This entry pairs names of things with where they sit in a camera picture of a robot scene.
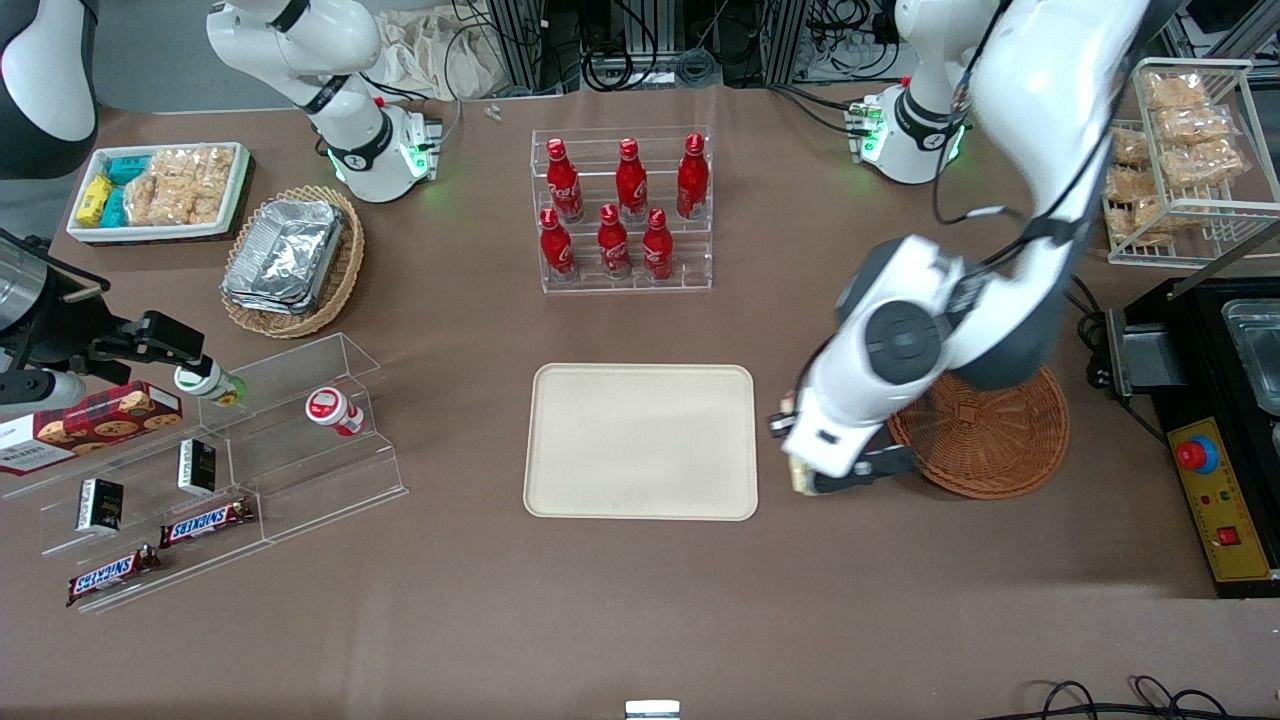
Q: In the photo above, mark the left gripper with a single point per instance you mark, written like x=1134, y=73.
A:
x=777, y=423

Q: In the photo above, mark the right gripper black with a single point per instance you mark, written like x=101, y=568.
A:
x=62, y=341

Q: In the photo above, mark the triangular sandwich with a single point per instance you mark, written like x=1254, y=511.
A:
x=802, y=483

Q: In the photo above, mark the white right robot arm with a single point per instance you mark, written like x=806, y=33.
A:
x=360, y=150

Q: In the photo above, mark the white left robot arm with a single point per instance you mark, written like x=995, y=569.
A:
x=1050, y=100

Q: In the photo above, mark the white rectangular snack tray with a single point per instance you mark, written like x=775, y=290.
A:
x=160, y=233

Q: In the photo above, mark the beige plastic tray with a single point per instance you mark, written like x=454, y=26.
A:
x=640, y=440

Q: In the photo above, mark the light oval wicker basket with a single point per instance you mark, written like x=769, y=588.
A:
x=345, y=265

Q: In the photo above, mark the brown wicker basket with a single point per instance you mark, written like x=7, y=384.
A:
x=990, y=440

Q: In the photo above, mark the green bottle with white cap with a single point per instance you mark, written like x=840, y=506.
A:
x=208, y=384

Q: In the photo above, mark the red tartan cookie box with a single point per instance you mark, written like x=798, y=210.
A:
x=100, y=420

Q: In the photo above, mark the small black box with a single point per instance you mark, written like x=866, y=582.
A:
x=197, y=467
x=100, y=505

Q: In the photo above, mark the teal snack packet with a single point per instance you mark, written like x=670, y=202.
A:
x=128, y=169
x=115, y=208

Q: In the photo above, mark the clear rice cracker bag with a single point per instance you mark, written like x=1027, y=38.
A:
x=160, y=200
x=208, y=172

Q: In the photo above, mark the stack of foil trays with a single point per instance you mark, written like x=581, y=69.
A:
x=285, y=255

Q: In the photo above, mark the yellow snack packet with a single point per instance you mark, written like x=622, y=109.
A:
x=94, y=200

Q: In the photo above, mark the clear acrylic bottle rack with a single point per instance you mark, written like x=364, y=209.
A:
x=690, y=260

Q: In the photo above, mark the snickers bar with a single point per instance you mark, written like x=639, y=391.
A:
x=205, y=523
x=112, y=575

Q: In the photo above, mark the small white bottle red lid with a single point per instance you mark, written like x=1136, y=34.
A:
x=335, y=410

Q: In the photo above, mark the clear acrylic stepped shelf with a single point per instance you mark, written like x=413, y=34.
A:
x=310, y=470

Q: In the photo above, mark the red cola bottle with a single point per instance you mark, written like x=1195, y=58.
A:
x=556, y=248
x=613, y=245
x=657, y=248
x=692, y=180
x=563, y=185
x=631, y=185

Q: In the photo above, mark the beige cloth bag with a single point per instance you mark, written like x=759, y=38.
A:
x=420, y=55

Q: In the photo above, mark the red emergency stop button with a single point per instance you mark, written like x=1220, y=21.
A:
x=1194, y=455

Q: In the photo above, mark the clear fried snack bag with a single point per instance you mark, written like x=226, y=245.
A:
x=1192, y=127
x=1178, y=92
x=1130, y=147
x=1148, y=218
x=1200, y=165
x=1130, y=183

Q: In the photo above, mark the black appliance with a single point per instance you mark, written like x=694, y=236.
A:
x=1200, y=350

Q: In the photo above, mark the yellow control panel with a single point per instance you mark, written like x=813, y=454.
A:
x=1235, y=530

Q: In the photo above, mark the metal pan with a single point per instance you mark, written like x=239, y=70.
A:
x=1255, y=355

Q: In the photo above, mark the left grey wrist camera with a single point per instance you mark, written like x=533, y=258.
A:
x=875, y=470

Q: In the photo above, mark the silver metal bracket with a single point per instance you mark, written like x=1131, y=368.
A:
x=652, y=710

